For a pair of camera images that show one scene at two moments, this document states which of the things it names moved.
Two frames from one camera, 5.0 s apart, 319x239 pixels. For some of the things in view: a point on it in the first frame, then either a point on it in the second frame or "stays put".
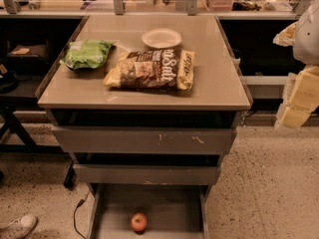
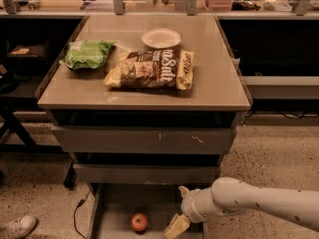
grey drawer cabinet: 147,104 stays put
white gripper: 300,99 → 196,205
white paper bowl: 161,38 stays put
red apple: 139,221 stays put
